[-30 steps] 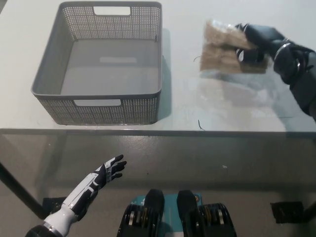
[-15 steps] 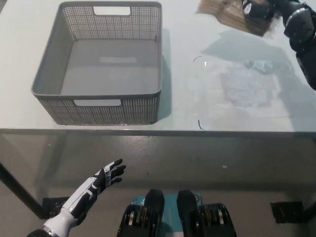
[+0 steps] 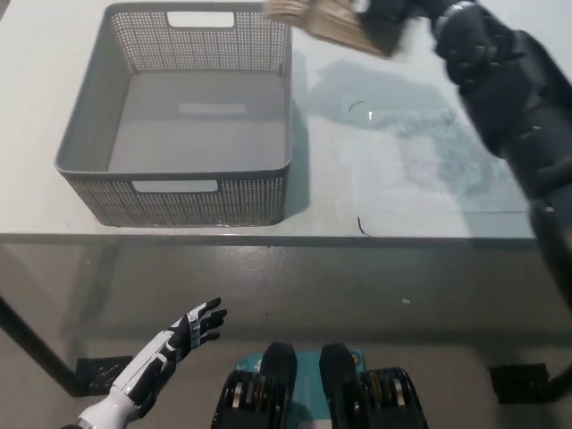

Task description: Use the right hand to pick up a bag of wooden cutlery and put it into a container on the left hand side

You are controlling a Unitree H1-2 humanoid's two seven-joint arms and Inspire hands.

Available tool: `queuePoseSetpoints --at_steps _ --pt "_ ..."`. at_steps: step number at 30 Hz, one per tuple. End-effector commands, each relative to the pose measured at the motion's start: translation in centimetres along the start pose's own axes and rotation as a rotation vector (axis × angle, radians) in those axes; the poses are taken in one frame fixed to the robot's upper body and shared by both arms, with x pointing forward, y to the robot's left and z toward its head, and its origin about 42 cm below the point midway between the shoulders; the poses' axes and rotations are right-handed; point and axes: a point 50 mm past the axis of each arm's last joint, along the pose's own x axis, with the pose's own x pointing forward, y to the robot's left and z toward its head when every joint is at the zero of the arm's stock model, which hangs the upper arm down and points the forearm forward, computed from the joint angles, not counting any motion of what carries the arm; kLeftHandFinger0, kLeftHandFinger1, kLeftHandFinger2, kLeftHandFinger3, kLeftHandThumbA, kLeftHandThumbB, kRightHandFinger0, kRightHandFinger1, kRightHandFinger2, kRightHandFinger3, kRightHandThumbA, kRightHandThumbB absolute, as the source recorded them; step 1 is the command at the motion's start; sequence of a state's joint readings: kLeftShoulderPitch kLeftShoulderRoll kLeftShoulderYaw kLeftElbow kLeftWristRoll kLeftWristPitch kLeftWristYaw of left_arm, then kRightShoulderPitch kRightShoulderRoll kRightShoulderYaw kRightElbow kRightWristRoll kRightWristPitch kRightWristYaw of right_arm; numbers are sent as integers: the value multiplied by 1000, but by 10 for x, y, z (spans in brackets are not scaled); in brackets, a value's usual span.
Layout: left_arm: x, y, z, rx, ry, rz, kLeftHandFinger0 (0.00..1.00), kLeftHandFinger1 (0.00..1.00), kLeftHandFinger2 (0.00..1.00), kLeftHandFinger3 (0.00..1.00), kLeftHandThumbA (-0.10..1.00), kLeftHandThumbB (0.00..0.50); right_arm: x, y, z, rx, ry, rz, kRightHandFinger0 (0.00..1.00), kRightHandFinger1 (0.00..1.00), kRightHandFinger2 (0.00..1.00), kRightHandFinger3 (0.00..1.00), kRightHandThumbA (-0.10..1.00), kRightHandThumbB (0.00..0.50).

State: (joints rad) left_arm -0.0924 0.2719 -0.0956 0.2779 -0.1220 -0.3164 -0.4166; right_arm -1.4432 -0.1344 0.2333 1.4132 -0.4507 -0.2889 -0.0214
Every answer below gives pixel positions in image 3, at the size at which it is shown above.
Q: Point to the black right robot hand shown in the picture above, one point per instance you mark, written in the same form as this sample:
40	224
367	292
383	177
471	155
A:
393	13

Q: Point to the black table leg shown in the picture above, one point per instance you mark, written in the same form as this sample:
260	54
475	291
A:
36	342

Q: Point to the clear bag of wooden cutlery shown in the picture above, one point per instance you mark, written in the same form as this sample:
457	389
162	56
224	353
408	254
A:
330	24

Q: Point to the white and black left hand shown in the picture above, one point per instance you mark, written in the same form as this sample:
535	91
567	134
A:
174	346

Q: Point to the grey perforated plastic basket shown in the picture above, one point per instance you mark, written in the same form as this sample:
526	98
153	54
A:
196	116

